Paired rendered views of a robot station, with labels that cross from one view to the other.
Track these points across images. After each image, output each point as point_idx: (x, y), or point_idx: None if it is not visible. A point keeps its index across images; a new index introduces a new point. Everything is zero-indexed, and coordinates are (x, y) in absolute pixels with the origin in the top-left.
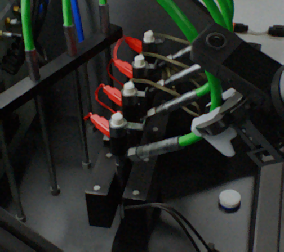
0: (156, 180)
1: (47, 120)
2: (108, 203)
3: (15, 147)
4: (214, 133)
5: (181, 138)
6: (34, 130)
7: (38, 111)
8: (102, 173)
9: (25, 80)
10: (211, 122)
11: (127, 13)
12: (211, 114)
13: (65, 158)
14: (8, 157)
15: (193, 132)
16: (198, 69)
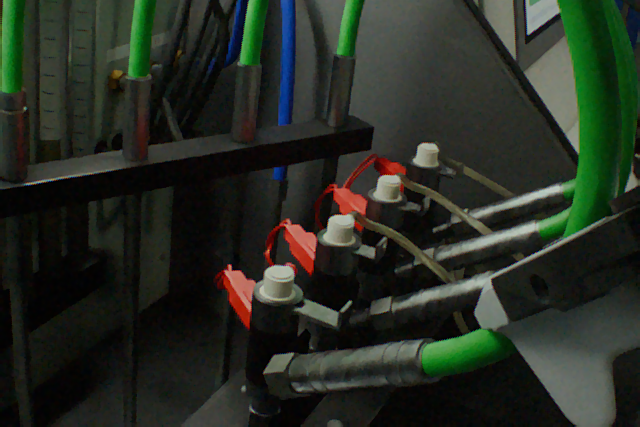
0: None
1: (182, 310)
2: None
3: (95, 338)
4: (574, 289)
5: (432, 346)
6: (148, 321)
7: (124, 241)
8: (215, 425)
9: (112, 154)
10: (567, 241)
11: (394, 110)
12: (565, 239)
13: (182, 389)
14: (21, 320)
15: (479, 316)
16: (525, 237)
